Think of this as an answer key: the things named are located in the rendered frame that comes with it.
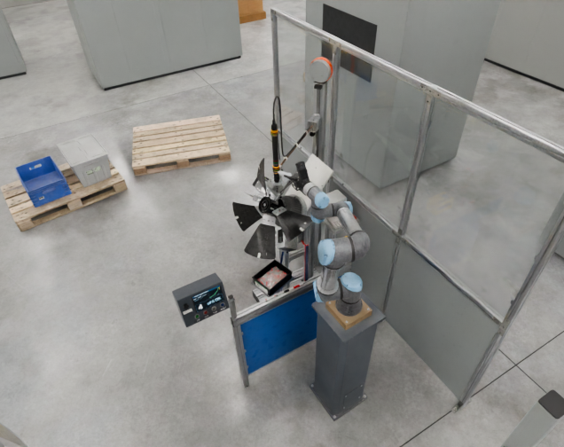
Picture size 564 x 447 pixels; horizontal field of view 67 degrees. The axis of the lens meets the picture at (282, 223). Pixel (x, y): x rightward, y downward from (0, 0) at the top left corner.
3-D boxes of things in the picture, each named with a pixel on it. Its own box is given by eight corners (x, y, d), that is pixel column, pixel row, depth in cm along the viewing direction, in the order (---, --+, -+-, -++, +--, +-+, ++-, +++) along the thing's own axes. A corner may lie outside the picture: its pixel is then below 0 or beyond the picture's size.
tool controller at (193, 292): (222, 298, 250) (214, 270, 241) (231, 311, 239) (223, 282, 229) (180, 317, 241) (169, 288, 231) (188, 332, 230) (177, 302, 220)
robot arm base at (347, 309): (367, 307, 240) (369, 296, 233) (348, 320, 233) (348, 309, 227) (349, 290, 249) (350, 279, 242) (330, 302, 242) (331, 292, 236)
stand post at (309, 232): (307, 288, 384) (309, 186, 307) (312, 294, 378) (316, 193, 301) (303, 290, 383) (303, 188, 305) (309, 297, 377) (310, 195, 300)
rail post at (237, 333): (247, 381, 320) (237, 320, 267) (249, 385, 317) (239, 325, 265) (242, 383, 318) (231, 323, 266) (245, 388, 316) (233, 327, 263)
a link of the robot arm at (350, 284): (364, 301, 230) (366, 286, 221) (340, 304, 229) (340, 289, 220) (357, 284, 239) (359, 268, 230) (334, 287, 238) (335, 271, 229)
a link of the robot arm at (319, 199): (317, 212, 219) (318, 199, 213) (306, 200, 226) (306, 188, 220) (330, 207, 222) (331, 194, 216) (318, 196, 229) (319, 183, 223)
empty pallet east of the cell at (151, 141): (220, 123, 614) (219, 114, 604) (231, 161, 541) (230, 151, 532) (136, 136, 595) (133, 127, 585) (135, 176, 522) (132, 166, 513)
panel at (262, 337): (338, 325, 340) (343, 270, 295) (339, 326, 339) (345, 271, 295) (246, 374, 311) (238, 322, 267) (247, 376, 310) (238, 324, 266)
